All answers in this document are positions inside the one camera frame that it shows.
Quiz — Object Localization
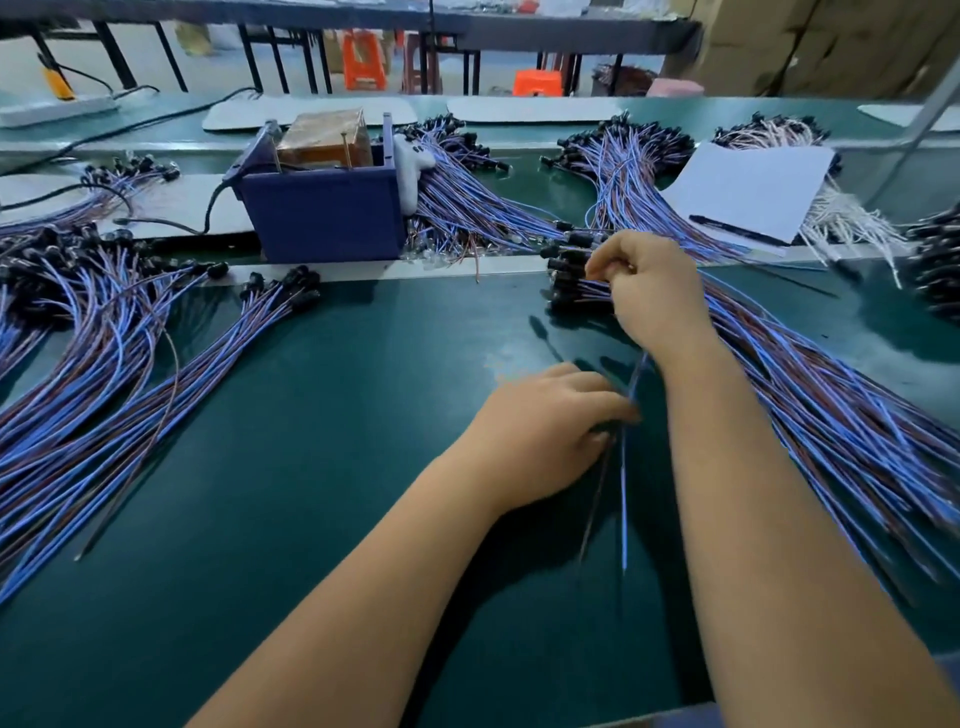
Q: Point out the person's left hand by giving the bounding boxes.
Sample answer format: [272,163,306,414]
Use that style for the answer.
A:
[450,363,641,512]

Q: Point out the person's right hand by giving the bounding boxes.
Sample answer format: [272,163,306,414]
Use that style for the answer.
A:
[585,229,719,362]

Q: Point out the blue brown plug cable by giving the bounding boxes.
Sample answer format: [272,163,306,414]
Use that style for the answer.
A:
[577,352,650,575]

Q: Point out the pile of wired lamps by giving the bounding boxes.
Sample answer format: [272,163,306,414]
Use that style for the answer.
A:
[0,225,324,602]
[540,225,960,587]

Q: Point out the blue plastic tester box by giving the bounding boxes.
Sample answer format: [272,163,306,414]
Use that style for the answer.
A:
[232,117,422,264]

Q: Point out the person's right forearm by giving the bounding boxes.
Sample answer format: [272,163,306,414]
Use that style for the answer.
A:
[660,337,960,728]

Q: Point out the person's left forearm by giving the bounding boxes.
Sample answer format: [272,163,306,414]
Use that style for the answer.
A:
[187,450,519,728]

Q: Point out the white power strip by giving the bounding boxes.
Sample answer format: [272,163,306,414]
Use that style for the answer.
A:
[0,94,122,129]

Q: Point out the black pen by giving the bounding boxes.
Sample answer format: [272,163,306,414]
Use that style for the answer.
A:
[690,214,789,248]

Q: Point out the white paper sheet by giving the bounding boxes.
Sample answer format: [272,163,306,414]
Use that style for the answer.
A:
[663,142,837,245]

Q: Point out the white flat mat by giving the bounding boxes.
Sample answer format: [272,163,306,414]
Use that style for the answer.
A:
[202,94,419,132]
[858,102,960,131]
[445,96,624,125]
[0,172,257,239]

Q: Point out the orange plastic stool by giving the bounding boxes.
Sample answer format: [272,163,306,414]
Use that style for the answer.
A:
[342,30,389,92]
[513,69,566,98]

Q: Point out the stack of large cardboard boxes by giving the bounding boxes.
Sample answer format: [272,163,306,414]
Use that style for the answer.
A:
[667,0,960,99]

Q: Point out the grey metal pole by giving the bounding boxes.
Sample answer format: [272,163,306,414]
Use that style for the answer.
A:
[862,60,960,204]

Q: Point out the thin black stand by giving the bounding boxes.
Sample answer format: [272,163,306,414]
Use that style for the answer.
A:
[423,0,440,95]

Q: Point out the brown cardboard block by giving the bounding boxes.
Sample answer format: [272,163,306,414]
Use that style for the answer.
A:
[276,108,374,170]

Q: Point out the long grey workbench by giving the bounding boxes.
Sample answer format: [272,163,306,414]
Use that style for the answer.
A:
[0,0,704,95]

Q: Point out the loose grey wire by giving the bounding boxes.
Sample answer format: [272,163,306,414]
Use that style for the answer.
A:
[75,333,185,560]

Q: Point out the black power cable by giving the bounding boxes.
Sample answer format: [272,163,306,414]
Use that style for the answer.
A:
[0,87,260,234]

